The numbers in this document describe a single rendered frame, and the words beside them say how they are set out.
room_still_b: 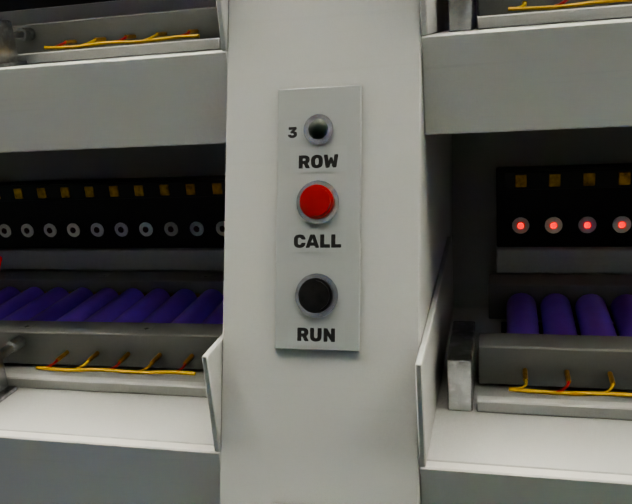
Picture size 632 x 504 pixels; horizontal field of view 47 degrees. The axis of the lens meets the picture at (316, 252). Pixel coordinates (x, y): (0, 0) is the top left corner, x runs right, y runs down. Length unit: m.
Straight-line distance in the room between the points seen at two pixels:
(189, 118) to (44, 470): 0.20
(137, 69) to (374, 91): 0.12
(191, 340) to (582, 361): 0.21
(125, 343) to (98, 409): 0.05
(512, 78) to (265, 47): 0.12
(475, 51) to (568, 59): 0.04
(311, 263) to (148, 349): 0.15
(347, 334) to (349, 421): 0.04
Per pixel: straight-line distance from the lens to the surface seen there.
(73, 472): 0.40
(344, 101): 0.34
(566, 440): 0.36
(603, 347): 0.39
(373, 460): 0.34
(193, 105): 0.38
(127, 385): 0.43
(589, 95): 0.35
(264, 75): 0.36
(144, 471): 0.38
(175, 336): 0.43
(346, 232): 0.33
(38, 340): 0.48
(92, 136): 0.41
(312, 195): 0.33
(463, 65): 0.34
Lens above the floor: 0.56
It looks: 3 degrees up
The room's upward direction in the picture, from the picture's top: 1 degrees clockwise
